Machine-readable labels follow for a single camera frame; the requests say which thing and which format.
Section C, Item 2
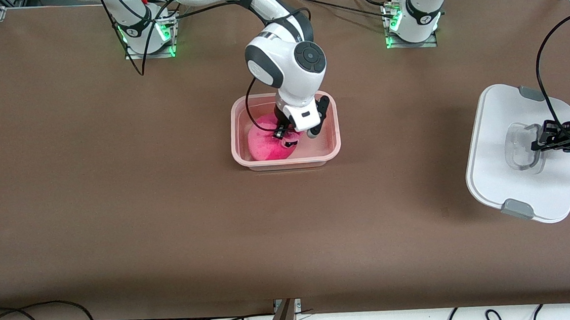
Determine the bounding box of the pink plush toy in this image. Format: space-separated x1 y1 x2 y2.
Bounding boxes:
246 112 308 161

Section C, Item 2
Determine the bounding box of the grey lid latch clip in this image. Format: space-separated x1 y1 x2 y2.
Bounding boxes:
518 84 545 104
500 197 535 222

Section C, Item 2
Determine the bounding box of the white box lid with handle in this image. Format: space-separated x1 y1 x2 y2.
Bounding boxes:
460 80 570 228

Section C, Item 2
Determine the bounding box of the pink translucent storage box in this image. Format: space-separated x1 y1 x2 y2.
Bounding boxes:
228 88 343 173

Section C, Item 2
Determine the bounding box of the brown table mat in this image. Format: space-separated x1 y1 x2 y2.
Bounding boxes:
0 0 570 320

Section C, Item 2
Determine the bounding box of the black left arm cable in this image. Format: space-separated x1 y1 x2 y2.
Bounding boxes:
476 0 570 133

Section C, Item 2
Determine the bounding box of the black cable across mat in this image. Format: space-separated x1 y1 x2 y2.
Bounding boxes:
299 0 388 18

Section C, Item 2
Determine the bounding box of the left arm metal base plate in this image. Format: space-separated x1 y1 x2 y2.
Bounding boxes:
383 2 439 50

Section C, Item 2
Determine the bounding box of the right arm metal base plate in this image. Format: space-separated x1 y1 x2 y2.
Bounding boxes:
122 11 178 60

